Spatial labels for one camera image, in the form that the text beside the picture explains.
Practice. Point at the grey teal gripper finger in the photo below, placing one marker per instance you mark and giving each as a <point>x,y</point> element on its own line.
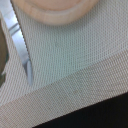
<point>4,55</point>

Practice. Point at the round beige plate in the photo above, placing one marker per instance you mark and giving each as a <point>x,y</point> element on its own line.
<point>55,12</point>

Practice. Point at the beige woven placemat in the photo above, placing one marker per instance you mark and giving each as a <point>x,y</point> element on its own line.
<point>80,73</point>

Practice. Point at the knife with wooden handle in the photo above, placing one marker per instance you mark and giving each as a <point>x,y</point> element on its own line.
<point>13,26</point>

